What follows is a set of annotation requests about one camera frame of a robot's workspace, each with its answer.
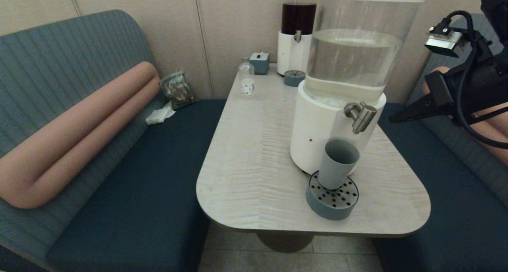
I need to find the grey-blue plastic cup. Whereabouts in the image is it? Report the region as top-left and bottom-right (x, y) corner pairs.
(317, 140), (360, 190)

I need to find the metal water dispenser tap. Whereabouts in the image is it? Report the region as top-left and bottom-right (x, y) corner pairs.
(344, 101), (377, 134)

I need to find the dark blue seat cushion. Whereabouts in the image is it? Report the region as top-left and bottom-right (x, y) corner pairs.
(371, 102), (508, 272)
(46, 99), (227, 272)

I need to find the large clear water dispenser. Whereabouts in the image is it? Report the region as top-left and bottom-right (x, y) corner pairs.
(290, 0), (427, 176)

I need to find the small round drip tray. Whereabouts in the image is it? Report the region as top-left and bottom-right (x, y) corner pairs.
(283, 70), (306, 87)

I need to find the large round perforated drip tray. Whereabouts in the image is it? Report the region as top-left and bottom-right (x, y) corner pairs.
(306, 170), (359, 220)

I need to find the dark drink dispenser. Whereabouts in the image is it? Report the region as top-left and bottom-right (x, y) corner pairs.
(277, 0), (319, 76)

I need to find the blue-grey tissue box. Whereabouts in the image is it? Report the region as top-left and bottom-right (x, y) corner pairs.
(249, 52), (270, 75)

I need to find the clear bottle with white label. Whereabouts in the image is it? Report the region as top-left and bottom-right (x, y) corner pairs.
(239, 57), (255, 99)

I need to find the green printed snack bag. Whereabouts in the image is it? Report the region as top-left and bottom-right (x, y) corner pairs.
(159, 70), (196, 110)

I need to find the crumpled white tissue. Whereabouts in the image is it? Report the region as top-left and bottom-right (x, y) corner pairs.
(145, 101), (176, 125)

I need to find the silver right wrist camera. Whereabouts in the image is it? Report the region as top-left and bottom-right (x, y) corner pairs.
(425, 24), (465, 58)

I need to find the grey table pedestal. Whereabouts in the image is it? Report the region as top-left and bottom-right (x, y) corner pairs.
(256, 232), (314, 253)

